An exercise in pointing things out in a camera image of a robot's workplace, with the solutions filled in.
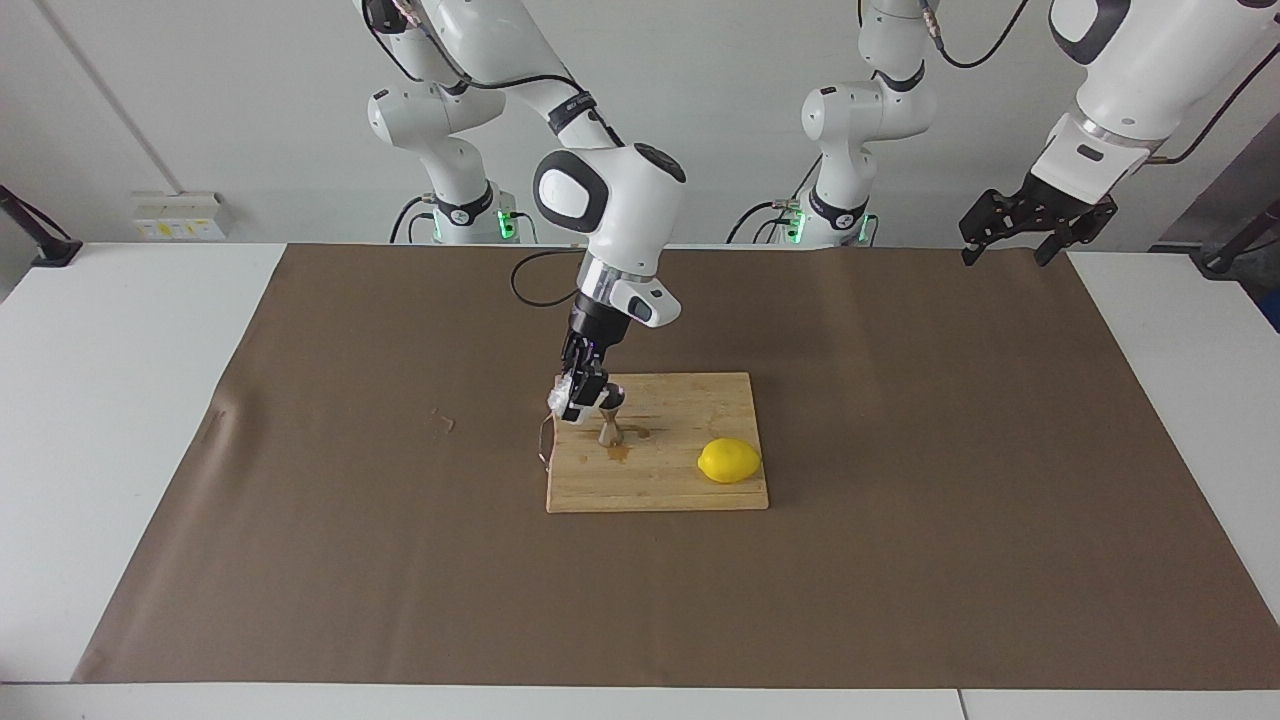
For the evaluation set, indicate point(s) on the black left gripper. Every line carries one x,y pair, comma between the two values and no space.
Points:
1045,212

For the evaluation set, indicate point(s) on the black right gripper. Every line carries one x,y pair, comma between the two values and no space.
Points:
592,340

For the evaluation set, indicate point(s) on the small clear glass cup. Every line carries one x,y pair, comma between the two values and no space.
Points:
558,398

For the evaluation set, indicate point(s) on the steel double jigger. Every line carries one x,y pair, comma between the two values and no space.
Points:
609,430

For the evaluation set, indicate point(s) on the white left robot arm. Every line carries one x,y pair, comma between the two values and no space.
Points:
1130,70

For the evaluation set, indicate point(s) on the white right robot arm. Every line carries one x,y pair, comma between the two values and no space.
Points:
620,200

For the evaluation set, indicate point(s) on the wooden cutting board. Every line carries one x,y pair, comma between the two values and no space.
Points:
650,485

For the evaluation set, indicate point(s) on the yellow lemon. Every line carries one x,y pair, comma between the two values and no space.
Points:
730,461

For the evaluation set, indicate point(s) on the brown paper table mat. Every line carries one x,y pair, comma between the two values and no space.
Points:
400,560

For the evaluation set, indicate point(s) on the blue object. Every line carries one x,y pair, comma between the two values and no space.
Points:
1272,310

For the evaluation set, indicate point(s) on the black clamp mount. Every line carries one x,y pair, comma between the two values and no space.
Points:
1235,250
55,250

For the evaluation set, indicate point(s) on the white wall socket box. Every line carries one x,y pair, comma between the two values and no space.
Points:
180,225

